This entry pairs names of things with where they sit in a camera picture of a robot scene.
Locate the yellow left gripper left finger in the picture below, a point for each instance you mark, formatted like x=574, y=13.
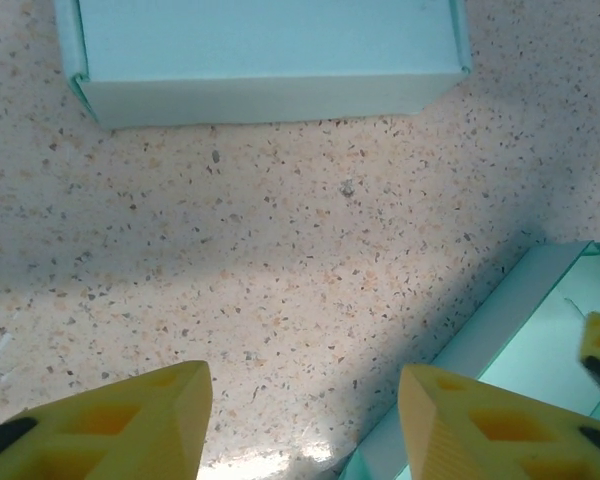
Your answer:
x=130, y=440

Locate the teal paper box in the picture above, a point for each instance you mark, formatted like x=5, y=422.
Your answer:
x=260, y=50
x=530, y=320

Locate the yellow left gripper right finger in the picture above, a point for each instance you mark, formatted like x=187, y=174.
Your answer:
x=480, y=440

